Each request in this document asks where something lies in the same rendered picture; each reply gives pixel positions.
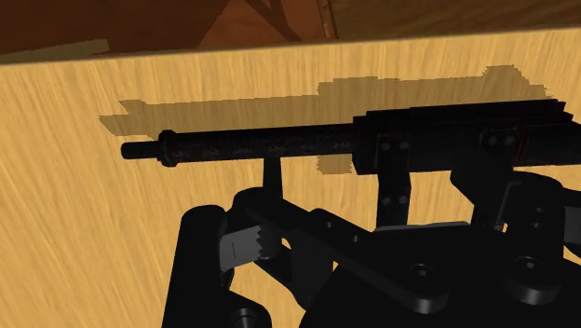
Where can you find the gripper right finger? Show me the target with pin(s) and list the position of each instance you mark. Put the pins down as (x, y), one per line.
(535, 254)

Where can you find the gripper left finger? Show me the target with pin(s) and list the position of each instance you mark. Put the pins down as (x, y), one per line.
(199, 254)

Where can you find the light wooden table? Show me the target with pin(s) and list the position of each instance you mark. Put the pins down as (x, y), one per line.
(90, 204)

